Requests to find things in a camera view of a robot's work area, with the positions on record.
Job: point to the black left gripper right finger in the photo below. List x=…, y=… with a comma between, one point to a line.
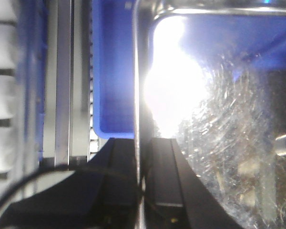
x=175, y=197

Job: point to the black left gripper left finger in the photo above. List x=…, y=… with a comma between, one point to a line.
x=85, y=199

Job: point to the small silver tray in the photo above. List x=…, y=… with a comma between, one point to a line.
x=211, y=74

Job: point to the white roller track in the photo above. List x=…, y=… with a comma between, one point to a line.
x=93, y=138

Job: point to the blue lower centre bin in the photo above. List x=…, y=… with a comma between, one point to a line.
x=112, y=68

